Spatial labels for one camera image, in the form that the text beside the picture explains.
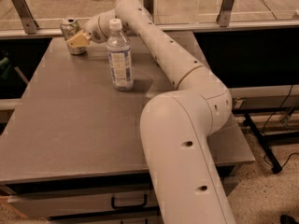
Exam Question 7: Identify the green white 7up can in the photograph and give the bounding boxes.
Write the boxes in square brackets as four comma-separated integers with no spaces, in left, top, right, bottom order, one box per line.
[60,17,86,55]

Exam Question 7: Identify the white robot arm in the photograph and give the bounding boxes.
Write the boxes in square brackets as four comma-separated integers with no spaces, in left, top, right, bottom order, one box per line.
[67,0,236,224]

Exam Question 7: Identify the clear plastic water bottle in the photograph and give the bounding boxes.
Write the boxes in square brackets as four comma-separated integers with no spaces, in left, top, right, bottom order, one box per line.
[107,19,134,91]

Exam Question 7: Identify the grey upper drawer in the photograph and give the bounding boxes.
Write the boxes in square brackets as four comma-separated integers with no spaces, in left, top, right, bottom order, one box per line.
[7,175,239,219]

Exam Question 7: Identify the grey drawer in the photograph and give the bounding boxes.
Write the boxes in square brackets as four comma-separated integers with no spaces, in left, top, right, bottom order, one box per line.
[7,175,239,219]
[47,207,164,224]

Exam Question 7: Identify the grey lower drawer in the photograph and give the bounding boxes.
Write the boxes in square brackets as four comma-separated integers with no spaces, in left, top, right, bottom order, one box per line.
[47,207,164,224]

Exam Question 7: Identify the black stand leg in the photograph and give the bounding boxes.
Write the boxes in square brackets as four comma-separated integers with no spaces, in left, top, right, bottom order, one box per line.
[243,113,282,174]

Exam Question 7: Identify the left metal rail bracket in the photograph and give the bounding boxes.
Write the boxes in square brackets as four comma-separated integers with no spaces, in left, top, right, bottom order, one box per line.
[11,0,39,35]

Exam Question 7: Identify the metal rail bracket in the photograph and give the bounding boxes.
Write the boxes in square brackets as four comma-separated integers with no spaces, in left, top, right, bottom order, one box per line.
[11,0,39,35]
[216,0,235,27]
[142,0,155,17]

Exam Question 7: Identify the middle metal rail bracket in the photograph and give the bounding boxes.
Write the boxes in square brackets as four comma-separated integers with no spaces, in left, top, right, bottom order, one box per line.
[142,0,155,17]

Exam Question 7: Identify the right metal rail bracket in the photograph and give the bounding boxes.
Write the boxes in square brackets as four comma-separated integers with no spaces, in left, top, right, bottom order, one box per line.
[216,0,235,27]

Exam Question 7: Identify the black drawer handle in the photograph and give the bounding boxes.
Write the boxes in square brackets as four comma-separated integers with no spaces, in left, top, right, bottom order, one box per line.
[110,194,148,210]

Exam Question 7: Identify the black floor cable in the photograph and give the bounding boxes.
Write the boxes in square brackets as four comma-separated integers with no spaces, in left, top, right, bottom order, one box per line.
[261,84,299,170]

